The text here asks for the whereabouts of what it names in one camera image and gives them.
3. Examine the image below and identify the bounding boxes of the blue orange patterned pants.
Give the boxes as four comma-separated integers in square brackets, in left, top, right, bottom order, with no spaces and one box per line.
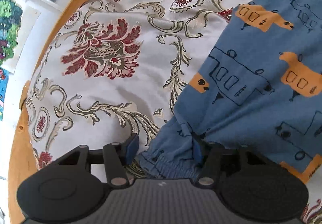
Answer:
[138,0,321,182]

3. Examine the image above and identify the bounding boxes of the white floral bedspread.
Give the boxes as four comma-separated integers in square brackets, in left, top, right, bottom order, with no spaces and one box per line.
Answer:
[26,0,321,223]

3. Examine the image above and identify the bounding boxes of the wooden bed frame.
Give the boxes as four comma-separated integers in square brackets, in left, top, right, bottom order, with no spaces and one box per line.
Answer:
[8,0,129,224]

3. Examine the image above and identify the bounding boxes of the orange fish wall drawing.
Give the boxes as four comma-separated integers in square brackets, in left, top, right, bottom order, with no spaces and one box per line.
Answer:
[0,68,9,121]

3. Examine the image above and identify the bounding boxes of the anime girl wall drawing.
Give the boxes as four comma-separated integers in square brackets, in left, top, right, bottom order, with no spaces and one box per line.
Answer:
[1,0,40,73]

